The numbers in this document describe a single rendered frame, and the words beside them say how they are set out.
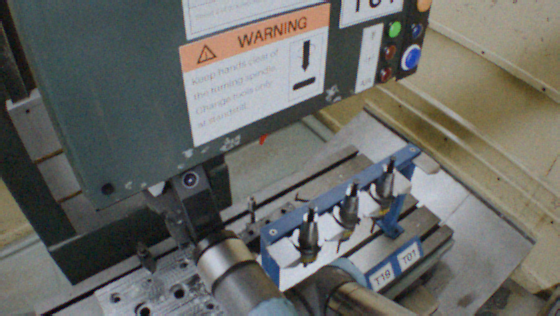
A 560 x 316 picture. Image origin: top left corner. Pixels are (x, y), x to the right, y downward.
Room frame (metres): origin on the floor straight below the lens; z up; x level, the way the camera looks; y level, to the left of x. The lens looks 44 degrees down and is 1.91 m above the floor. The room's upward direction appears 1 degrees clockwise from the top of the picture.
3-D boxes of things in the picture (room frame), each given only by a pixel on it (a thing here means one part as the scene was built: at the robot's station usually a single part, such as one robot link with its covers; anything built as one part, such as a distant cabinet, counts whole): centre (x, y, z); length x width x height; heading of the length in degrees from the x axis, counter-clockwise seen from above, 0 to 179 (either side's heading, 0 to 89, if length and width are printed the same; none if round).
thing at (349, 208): (0.54, -0.15, 1.26); 0.04 x 0.04 x 0.07
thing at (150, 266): (0.57, 0.36, 0.97); 0.13 x 0.03 x 0.15; 36
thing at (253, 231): (0.69, 0.05, 0.93); 0.26 x 0.05 x 0.06; 131
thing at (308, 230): (0.48, -0.06, 1.26); 0.04 x 0.04 x 0.07
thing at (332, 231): (0.51, -0.11, 1.21); 0.07 x 0.05 x 0.01; 36
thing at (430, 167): (0.70, -0.37, 1.21); 0.07 x 0.05 x 0.01; 36
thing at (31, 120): (0.81, 0.45, 1.16); 0.48 x 0.05 x 0.51; 126
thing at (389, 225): (0.75, -0.34, 1.05); 0.10 x 0.05 x 0.30; 36
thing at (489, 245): (0.83, -0.34, 0.75); 0.89 x 0.70 x 0.26; 36
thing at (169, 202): (0.35, 0.12, 1.43); 0.12 x 0.08 x 0.09; 36
